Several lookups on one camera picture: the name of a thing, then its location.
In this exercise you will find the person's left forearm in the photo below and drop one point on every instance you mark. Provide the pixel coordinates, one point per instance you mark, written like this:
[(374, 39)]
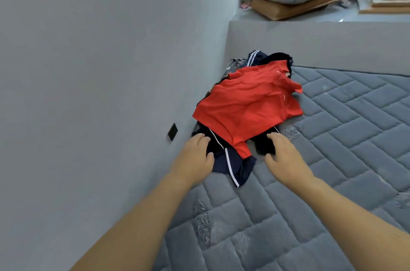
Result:
[(134, 229)]

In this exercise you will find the navy velvet pyjama top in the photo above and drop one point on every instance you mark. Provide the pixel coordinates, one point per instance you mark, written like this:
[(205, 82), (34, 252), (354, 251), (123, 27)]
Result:
[(237, 164)]

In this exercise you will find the grey quilted mattress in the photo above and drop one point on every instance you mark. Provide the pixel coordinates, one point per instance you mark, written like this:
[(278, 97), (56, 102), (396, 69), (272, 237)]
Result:
[(346, 139)]

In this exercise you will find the black square patch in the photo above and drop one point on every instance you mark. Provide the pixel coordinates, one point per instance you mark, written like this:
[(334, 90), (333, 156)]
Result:
[(173, 131)]

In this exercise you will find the person's left hand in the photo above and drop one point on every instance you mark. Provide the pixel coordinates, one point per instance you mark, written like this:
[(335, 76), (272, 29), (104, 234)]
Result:
[(192, 162)]

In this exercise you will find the red garment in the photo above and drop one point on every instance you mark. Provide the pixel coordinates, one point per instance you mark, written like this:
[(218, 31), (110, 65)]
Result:
[(250, 101)]

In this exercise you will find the brown flat cushion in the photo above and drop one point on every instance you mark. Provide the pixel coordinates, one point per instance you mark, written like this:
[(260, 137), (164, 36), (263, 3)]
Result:
[(291, 10)]

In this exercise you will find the person's right forearm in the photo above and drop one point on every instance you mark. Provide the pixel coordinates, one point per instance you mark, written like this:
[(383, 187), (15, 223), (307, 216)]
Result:
[(359, 222)]

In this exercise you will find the person's right hand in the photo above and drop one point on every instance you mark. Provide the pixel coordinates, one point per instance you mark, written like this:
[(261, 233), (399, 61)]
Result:
[(288, 164)]

